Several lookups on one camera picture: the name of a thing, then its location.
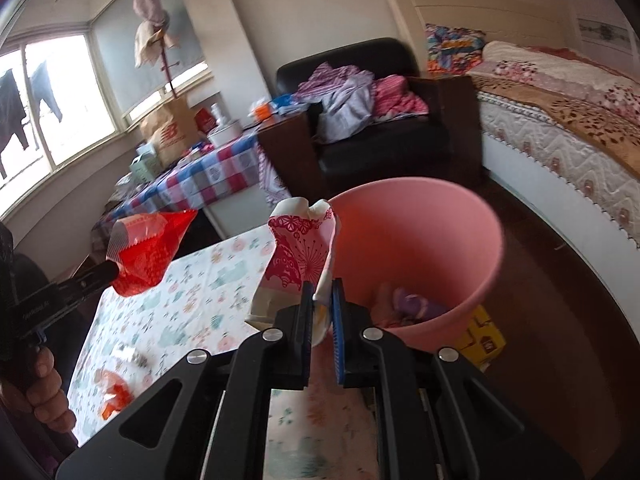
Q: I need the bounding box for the coat rack with hats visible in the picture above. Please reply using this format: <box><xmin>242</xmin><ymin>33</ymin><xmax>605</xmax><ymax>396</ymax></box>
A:
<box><xmin>132</xmin><ymin>0</ymin><xmax>186</xmax><ymax>106</ymax></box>

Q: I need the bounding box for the bed with quilted cover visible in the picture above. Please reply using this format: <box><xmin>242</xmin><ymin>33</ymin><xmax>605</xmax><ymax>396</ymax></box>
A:
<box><xmin>465</xmin><ymin>40</ymin><xmax>640</xmax><ymax>301</ymax></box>

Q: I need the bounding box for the black leather armchair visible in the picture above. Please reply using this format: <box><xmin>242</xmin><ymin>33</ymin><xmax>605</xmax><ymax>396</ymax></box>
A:
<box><xmin>276</xmin><ymin>37</ymin><xmax>483</xmax><ymax>196</ymax></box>

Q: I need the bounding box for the striped hanging cloth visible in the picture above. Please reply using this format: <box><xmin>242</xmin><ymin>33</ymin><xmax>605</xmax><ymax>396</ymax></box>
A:
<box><xmin>257</xmin><ymin>152</ymin><xmax>292</xmax><ymax>206</ymax></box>

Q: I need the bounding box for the pink plastic bin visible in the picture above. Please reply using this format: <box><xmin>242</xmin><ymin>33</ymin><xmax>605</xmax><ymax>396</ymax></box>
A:
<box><xmin>322</xmin><ymin>176</ymin><xmax>505</xmax><ymax>353</ymax></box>

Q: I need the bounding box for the red snack wrapper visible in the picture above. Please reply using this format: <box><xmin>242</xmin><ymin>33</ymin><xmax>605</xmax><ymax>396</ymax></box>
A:
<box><xmin>109</xmin><ymin>209</ymin><xmax>199</xmax><ymax>297</ymax></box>

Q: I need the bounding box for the blue packet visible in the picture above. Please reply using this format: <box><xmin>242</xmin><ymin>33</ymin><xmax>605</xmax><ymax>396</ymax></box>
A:
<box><xmin>272</xmin><ymin>92</ymin><xmax>308</xmax><ymax>116</ymax></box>

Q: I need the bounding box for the purple plastic bag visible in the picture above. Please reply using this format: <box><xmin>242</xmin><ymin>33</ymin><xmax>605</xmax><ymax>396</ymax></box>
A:
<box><xmin>392</xmin><ymin>287</ymin><xmax>446</xmax><ymax>318</ymax></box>

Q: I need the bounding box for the brown paper bag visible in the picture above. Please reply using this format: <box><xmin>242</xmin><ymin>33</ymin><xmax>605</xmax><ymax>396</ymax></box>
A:
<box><xmin>139</xmin><ymin>94</ymin><xmax>201</xmax><ymax>168</ymax></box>

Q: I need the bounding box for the green box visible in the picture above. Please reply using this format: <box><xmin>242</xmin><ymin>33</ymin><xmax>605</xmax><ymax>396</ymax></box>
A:
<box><xmin>130</xmin><ymin>142</ymin><xmax>163</xmax><ymax>183</ymax></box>

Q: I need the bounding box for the crumpled silver wrapper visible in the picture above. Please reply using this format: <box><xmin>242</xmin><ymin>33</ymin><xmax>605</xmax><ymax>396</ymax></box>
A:
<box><xmin>112</xmin><ymin>342</ymin><xmax>151</xmax><ymax>367</ymax></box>

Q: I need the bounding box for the cream wooden headboard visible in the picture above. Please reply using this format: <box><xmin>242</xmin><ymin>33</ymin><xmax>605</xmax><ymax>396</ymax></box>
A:
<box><xmin>387</xmin><ymin>0</ymin><xmax>640</xmax><ymax>81</ymax></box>

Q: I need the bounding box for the floral tablecloth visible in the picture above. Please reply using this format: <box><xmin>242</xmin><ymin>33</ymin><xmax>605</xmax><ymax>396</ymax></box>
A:
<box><xmin>65</xmin><ymin>225</ymin><xmax>381</xmax><ymax>480</ymax></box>

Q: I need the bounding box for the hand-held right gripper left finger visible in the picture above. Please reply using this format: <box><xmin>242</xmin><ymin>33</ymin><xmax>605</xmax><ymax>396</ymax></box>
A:
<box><xmin>56</xmin><ymin>281</ymin><xmax>316</xmax><ymax>480</ymax></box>

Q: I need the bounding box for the white bowl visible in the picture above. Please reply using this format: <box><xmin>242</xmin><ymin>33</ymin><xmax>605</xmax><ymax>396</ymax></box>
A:
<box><xmin>206</xmin><ymin>119</ymin><xmax>242</xmax><ymax>147</ymax></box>

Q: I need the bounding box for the white framed window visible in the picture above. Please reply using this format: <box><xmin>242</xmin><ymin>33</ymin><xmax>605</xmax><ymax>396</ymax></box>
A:
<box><xmin>0</xmin><ymin>22</ymin><xmax>211</xmax><ymax>191</ymax></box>

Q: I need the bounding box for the yellow cardboard box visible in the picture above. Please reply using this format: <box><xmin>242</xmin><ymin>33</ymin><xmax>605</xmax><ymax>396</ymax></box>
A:
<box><xmin>452</xmin><ymin>305</ymin><xmax>507</xmax><ymax>366</ymax></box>

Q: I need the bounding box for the brown wooden cabinet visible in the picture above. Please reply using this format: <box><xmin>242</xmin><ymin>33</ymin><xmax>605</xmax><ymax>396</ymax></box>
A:
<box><xmin>257</xmin><ymin>110</ymin><xmax>326</xmax><ymax>206</ymax></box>

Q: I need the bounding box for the pile of clothes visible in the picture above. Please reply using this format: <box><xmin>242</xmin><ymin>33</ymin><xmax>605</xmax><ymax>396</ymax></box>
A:
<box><xmin>295</xmin><ymin>62</ymin><xmax>431</xmax><ymax>143</ymax></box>

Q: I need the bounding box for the blue hanging garment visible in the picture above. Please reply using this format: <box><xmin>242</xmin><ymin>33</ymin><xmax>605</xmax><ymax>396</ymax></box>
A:
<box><xmin>30</xmin><ymin>60</ymin><xmax>63</xmax><ymax>151</ymax></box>

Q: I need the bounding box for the small orange wrapper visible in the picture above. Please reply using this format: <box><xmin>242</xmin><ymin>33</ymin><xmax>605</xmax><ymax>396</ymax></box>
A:
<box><xmin>100</xmin><ymin>370</ymin><xmax>133</xmax><ymax>420</ymax></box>

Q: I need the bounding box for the person's left hand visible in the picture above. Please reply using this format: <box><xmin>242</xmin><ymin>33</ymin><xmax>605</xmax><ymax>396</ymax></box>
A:
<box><xmin>0</xmin><ymin>346</ymin><xmax>77</xmax><ymax>435</ymax></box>

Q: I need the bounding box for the dark hanging garment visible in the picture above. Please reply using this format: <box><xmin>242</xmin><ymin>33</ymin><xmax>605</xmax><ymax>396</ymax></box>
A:
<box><xmin>0</xmin><ymin>69</ymin><xmax>28</xmax><ymax>178</ymax></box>

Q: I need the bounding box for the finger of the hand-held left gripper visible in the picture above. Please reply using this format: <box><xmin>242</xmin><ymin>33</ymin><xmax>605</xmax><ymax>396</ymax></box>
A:
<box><xmin>55</xmin><ymin>259</ymin><xmax>121</xmax><ymax>295</ymax></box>
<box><xmin>17</xmin><ymin>280</ymin><xmax>117</xmax><ymax>333</ymax></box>

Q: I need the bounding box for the checkered tablecloth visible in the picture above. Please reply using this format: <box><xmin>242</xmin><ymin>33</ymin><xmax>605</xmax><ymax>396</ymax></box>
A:
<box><xmin>92</xmin><ymin>130</ymin><xmax>291</xmax><ymax>241</ymax></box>

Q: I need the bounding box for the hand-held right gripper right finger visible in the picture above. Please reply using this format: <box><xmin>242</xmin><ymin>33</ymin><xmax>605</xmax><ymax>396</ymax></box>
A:
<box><xmin>330</xmin><ymin>279</ymin><xmax>586</xmax><ymax>480</ymax></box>

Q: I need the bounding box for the colourful patterned pillow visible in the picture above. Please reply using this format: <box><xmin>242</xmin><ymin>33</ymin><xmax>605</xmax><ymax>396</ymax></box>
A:
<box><xmin>425</xmin><ymin>23</ymin><xmax>487</xmax><ymax>77</ymax></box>

